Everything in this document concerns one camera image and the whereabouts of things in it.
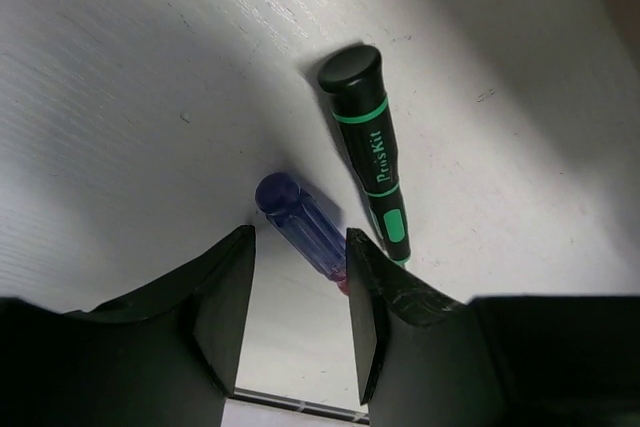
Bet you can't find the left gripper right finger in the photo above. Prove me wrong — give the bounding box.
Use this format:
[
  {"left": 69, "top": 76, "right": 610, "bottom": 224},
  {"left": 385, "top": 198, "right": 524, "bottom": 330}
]
[{"left": 346, "top": 229, "right": 639, "bottom": 426}]

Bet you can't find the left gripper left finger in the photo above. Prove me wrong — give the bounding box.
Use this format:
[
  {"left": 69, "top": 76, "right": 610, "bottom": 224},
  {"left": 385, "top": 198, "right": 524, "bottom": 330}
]
[{"left": 1, "top": 225, "right": 256, "bottom": 426}]

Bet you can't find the blue handled screwdriver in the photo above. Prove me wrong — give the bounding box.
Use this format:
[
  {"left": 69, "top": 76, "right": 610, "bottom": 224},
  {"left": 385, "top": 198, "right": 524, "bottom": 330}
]
[{"left": 255, "top": 172, "right": 349, "bottom": 295}]

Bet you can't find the black precision screwdriver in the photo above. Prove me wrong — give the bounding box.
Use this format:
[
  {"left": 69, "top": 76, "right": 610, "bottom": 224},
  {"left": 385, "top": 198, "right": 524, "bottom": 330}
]
[{"left": 317, "top": 44, "right": 411, "bottom": 265}]

